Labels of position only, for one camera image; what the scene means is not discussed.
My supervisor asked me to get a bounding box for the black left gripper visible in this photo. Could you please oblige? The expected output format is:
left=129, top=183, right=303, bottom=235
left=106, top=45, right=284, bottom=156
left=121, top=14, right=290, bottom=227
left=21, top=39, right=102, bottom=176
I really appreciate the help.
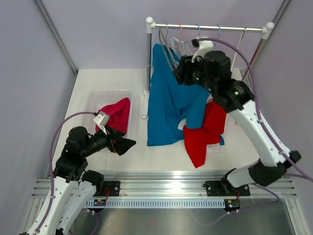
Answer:
left=81, top=124, right=136, bottom=157

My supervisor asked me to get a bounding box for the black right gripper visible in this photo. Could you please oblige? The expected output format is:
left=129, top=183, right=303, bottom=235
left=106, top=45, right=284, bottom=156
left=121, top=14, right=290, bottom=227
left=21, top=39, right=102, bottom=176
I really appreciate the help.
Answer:
left=172, top=52, right=217, bottom=94

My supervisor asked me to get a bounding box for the pink hanger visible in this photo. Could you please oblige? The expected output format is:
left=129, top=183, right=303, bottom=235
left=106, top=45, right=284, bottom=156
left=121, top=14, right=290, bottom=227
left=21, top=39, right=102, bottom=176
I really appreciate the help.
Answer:
left=169, top=22, right=185, bottom=58

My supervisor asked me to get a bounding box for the magenta t shirt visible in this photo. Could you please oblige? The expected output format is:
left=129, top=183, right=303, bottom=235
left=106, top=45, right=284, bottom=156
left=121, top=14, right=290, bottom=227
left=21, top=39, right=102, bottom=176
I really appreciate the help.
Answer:
left=98, top=97, right=131, bottom=134

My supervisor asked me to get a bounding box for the blue t shirt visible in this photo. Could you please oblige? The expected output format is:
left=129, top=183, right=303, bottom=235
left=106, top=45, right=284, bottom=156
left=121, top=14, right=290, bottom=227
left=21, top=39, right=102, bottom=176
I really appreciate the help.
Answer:
left=146, top=43, right=211, bottom=147

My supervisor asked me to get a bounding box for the grey hanger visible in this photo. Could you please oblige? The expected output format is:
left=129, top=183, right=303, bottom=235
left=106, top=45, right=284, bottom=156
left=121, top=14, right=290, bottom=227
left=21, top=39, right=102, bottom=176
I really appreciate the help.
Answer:
left=158, top=28, right=180, bottom=71

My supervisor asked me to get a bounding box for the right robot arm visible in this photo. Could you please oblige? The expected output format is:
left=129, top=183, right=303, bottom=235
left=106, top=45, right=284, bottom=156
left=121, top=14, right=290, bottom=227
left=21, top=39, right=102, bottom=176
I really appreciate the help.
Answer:
left=173, top=50, right=301, bottom=194

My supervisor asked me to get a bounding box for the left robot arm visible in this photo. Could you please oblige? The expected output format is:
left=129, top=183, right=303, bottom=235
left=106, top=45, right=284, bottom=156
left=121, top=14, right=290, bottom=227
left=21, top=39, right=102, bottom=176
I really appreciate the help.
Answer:
left=26, top=126, right=136, bottom=235

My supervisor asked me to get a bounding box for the white t shirt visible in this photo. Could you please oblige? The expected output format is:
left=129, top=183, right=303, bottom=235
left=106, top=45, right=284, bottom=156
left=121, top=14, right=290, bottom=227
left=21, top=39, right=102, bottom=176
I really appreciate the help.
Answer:
left=169, top=37, right=194, bottom=57

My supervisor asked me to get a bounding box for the light blue hanger right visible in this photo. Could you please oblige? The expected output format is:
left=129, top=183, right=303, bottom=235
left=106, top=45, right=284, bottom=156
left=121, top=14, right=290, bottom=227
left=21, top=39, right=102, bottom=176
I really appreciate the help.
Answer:
left=214, top=24, right=221, bottom=49

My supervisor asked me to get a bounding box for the red t shirt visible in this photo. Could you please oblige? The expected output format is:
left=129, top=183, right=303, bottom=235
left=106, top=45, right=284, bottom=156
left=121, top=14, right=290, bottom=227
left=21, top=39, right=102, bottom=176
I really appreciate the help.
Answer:
left=183, top=101, right=226, bottom=168

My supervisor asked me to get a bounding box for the cream white hanger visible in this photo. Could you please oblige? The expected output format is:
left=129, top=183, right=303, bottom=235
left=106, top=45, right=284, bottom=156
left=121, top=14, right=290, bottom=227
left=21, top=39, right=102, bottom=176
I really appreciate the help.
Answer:
left=231, top=25, right=247, bottom=71

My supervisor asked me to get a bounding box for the clear plastic basket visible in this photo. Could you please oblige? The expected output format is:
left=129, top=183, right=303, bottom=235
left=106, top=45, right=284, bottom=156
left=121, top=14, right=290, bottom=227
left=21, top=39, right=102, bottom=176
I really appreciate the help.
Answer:
left=85, top=90, right=133, bottom=137

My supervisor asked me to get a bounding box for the metal clothes rack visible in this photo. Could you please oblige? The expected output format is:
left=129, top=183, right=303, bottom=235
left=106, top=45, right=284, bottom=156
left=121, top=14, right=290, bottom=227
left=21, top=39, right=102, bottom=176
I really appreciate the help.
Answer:
left=141, top=17, right=275, bottom=119

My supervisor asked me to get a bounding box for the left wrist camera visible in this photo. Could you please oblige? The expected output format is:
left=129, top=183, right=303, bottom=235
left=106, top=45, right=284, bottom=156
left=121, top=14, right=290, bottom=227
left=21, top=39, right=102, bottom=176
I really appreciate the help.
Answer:
left=93, top=112, right=110, bottom=134

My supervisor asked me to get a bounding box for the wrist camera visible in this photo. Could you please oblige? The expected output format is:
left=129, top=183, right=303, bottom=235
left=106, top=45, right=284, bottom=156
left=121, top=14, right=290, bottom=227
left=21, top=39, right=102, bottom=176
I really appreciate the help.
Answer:
left=191, top=37, right=214, bottom=63
left=93, top=112, right=110, bottom=134

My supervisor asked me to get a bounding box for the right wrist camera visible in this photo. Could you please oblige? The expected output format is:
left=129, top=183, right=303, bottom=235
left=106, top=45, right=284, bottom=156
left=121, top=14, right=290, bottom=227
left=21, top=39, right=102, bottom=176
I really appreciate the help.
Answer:
left=191, top=37, right=214, bottom=63

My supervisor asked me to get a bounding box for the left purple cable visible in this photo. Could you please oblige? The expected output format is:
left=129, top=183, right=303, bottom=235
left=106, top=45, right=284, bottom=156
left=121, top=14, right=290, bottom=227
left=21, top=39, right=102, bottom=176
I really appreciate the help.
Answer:
left=34, top=111, right=100, bottom=233

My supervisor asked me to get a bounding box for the aluminium mounting rail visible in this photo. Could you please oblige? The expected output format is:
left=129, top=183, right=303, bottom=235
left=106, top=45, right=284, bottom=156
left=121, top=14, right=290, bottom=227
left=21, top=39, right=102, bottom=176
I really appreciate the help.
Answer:
left=31, top=170, right=297, bottom=199

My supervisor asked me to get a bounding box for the white slotted cable duct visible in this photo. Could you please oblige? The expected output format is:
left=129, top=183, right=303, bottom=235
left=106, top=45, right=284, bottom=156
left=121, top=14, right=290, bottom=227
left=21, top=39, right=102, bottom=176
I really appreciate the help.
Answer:
left=85, top=199, right=225, bottom=209

